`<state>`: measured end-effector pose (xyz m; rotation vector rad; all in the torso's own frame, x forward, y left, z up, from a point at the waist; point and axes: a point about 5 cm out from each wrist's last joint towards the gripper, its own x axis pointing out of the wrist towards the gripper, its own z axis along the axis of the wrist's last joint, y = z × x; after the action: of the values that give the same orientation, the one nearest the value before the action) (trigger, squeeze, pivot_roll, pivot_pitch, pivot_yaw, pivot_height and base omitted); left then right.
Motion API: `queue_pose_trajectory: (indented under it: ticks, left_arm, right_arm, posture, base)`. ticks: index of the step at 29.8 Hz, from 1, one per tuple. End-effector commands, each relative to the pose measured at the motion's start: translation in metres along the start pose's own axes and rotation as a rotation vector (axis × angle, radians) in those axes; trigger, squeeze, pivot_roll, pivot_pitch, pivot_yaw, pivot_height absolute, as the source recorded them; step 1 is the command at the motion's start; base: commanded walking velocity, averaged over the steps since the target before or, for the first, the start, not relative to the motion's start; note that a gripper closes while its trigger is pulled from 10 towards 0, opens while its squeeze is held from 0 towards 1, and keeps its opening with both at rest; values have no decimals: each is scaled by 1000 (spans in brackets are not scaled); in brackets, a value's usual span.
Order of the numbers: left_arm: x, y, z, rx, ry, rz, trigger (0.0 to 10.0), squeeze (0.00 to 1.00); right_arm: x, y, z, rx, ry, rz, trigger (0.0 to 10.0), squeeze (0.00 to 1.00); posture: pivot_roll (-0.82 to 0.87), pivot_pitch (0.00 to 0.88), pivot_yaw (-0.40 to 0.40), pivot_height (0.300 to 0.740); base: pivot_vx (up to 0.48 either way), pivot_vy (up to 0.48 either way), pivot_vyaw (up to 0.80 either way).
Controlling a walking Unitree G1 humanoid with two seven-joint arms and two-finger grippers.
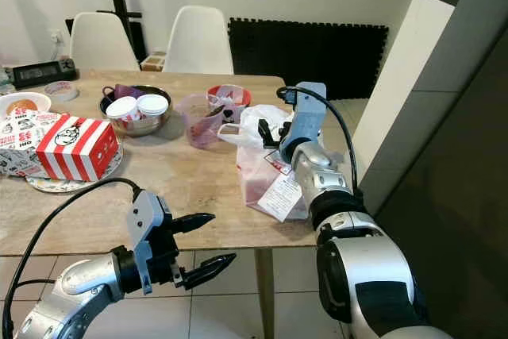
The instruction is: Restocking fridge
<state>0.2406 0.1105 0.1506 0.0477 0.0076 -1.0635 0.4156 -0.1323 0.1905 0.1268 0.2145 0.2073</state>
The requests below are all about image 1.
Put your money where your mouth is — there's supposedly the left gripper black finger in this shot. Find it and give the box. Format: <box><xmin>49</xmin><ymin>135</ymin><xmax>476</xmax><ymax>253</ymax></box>
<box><xmin>171</xmin><ymin>212</ymin><xmax>217</xmax><ymax>234</ymax></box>
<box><xmin>179</xmin><ymin>253</ymin><xmax>237</xmax><ymax>291</ymax></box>

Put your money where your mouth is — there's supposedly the white KFC plastic bag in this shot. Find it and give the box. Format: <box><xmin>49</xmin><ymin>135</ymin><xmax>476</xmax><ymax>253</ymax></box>
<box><xmin>218</xmin><ymin>105</ymin><xmax>310</xmax><ymax>222</ymax></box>

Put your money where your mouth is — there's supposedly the white printed paper receipt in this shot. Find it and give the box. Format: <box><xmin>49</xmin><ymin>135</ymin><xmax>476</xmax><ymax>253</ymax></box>
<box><xmin>258</xmin><ymin>152</ymin><xmax>304</xmax><ymax>222</ymax></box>

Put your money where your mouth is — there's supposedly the red bowl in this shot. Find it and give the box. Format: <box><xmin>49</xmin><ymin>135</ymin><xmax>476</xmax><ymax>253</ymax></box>
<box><xmin>206</xmin><ymin>85</ymin><xmax>252</xmax><ymax>110</ymax></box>

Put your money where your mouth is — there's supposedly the wooden table leg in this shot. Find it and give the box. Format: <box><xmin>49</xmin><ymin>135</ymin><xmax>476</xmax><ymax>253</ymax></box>
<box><xmin>254</xmin><ymin>248</ymin><xmax>276</xmax><ymax>339</ymax></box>

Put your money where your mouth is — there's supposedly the pink translucent measuring cup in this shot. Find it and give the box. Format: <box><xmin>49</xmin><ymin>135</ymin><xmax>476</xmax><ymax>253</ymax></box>
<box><xmin>177</xmin><ymin>93</ymin><xmax>223</xmax><ymax>149</ymax></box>

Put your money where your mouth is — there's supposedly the large black foam mat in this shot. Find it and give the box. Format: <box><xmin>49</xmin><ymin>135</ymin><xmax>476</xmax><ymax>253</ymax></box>
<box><xmin>228</xmin><ymin>17</ymin><xmax>390</xmax><ymax>102</ymax></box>

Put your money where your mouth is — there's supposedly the stainless steel bowl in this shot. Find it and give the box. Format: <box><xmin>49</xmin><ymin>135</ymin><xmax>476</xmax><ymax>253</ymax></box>
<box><xmin>99</xmin><ymin>85</ymin><xmax>171</xmax><ymax>137</ymax></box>

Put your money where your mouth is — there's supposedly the small cup with white lid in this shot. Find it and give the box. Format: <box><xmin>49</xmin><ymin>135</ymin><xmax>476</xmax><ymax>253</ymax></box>
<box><xmin>137</xmin><ymin>94</ymin><xmax>169</xmax><ymax>117</ymax></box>
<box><xmin>106</xmin><ymin>96</ymin><xmax>140</xmax><ymax>122</ymax></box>

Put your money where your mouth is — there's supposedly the patterned round plate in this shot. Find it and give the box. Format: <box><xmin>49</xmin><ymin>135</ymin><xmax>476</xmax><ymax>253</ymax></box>
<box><xmin>25</xmin><ymin>152</ymin><xmax>124</xmax><ymax>194</ymax></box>

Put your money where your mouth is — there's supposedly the red white striped KFC box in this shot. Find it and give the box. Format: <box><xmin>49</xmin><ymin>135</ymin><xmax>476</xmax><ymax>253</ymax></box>
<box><xmin>0</xmin><ymin>113</ymin><xmax>120</xmax><ymax>183</ymax></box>

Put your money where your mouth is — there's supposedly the small brown patterned box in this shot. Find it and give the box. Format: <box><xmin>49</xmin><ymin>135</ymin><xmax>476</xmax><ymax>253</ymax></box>
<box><xmin>139</xmin><ymin>51</ymin><xmax>166</xmax><ymax>72</ymax></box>

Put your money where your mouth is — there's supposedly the purple mug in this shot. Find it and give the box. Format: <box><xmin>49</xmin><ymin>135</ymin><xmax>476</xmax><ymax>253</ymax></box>
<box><xmin>102</xmin><ymin>83</ymin><xmax>144</xmax><ymax>102</ymax></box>

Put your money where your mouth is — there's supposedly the white round bowl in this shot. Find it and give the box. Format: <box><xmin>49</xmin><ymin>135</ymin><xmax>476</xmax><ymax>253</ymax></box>
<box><xmin>0</xmin><ymin>91</ymin><xmax>52</xmax><ymax>117</ymax></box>

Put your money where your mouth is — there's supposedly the brown fried food piece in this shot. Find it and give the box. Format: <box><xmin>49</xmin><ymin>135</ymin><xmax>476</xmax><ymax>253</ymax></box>
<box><xmin>8</xmin><ymin>98</ymin><xmax>39</xmax><ymax>115</ymax></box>

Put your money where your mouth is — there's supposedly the white tape roll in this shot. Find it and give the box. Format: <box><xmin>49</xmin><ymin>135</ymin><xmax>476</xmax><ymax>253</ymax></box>
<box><xmin>44</xmin><ymin>81</ymin><xmax>79</xmax><ymax>102</ymax></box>

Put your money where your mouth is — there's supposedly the black digital clock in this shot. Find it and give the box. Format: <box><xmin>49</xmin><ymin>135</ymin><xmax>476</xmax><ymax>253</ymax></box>
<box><xmin>10</xmin><ymin>58</ymin><xmax>79</xmax><ymax>90</ymax></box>

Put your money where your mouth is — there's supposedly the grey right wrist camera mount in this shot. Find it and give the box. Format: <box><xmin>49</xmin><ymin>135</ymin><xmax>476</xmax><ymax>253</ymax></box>
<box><xmin>286</xmin><ymin>82</ymin><xmax>328</xmax><ymax>167</ymax></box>

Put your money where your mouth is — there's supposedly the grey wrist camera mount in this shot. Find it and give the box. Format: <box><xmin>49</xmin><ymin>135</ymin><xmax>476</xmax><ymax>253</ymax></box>
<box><xmin>286</xmin><ymin>82</ymin><xmax>328</xmax><ymax>167</ymax></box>
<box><xmin>131</xmin><ymin>190</ymin><xmax>174</xmax><ymax>292</ymax></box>

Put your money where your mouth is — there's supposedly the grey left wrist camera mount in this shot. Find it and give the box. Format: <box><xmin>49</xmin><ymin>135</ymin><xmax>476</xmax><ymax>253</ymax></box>
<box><xmin>131</xmin><ymin>190</ymin><xmax>174</xmax><ymax>292</ymax></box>

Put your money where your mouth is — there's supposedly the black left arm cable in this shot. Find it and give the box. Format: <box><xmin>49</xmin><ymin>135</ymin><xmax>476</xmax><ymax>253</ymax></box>
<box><xmin>2</xmin><ymin>178</ymin><xmax>140</xmax><ymax>339</ymax></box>

